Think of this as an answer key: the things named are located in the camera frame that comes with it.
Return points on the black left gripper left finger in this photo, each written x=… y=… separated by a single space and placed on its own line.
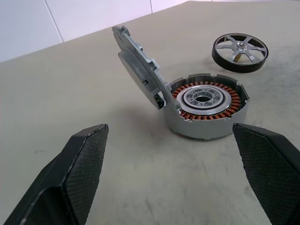
x=77 y=168

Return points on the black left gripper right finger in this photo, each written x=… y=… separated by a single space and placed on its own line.
x=264 y=164

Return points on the round metal disc part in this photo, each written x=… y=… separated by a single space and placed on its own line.
x=133 y=63

